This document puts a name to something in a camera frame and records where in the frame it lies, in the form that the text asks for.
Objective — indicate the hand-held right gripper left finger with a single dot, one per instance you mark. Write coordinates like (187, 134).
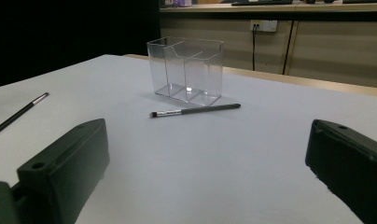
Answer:
(65, 168)

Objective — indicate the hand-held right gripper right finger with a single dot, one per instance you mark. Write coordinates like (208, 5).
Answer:
(351, 161)

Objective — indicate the thin black makeup brush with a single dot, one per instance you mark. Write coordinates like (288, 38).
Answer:
(15, 115)

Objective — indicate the clear acrylic organizer box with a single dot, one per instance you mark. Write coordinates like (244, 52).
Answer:
(189, 91)

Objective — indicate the wooden desk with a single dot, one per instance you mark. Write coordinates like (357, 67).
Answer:
(270, 8)

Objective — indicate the black keyboard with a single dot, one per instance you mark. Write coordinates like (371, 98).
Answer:
(261, 2)

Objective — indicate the purple container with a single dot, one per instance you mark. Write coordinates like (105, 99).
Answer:
(183, 2)

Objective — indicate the white wall socket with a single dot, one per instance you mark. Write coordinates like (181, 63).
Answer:
(266, 25)

